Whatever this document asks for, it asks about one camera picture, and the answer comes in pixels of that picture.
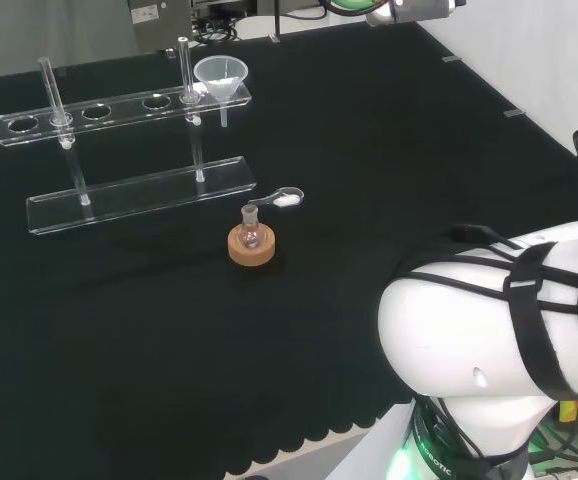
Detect clear plastic funnel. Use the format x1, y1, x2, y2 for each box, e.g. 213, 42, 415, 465
193, 56, 250, 128

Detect clear glass weighing funnel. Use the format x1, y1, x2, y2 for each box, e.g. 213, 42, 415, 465
247, 186, 306, 210

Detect clear acrylic funnel stand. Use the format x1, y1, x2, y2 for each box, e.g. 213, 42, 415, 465
0, 37, 258, 237

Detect small round-bottom glass flask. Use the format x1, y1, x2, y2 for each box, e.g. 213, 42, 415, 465
236, 204, 265, 251

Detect black cloth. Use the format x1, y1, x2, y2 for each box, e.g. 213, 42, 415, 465
0, 21, 578, 480

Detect grey metal cabinet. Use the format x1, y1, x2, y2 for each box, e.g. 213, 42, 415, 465
127, 0, 193, 54

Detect cork ring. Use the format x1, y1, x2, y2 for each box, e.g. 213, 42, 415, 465
227, 224, 277, 269

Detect green cable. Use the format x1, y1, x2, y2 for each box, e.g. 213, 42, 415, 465
318, 0, 391, 15

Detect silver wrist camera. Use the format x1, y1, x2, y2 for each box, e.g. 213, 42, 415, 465
364, 0, 469, 27

